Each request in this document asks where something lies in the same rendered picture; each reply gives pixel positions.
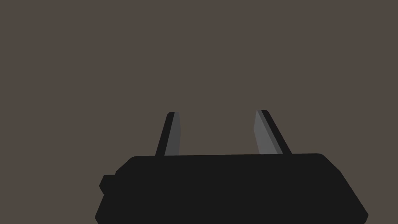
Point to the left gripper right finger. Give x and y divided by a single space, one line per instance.
270 137

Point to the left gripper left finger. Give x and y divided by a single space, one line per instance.
170 137

